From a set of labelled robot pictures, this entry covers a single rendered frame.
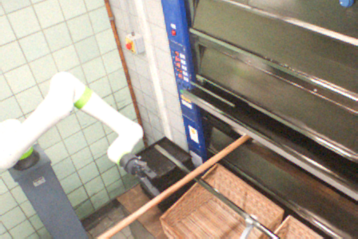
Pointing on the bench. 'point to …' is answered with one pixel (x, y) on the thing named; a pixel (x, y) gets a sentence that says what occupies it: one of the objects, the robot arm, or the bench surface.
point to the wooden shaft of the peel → (173, 189)
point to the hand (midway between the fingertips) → (156, 185)
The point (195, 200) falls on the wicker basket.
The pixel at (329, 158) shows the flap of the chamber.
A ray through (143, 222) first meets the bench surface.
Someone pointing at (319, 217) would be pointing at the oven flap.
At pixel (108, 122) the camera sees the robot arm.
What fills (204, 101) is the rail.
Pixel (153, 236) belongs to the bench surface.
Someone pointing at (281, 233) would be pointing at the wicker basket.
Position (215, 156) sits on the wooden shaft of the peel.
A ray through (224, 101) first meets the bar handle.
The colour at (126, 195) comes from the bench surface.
